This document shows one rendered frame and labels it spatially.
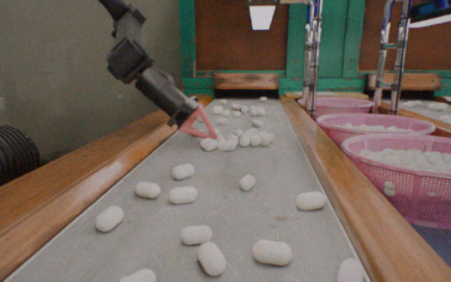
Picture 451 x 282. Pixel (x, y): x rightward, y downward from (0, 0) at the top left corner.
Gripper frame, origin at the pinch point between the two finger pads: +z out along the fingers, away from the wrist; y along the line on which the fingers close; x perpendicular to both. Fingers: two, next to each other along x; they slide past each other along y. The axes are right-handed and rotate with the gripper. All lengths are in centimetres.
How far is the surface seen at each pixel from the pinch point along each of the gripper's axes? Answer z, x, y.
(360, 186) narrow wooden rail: 16.7, -15.4, -30.5
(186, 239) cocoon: 2.9, -1.5, -42.9
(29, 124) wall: -109, 138, 182
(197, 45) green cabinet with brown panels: -29, -5, 90
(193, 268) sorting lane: 4.4, -1.5, -46.0
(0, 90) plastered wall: -140, 129, 179
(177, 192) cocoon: -0.2, 0.0, -33.2
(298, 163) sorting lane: 14.1, -9.9, -13.0
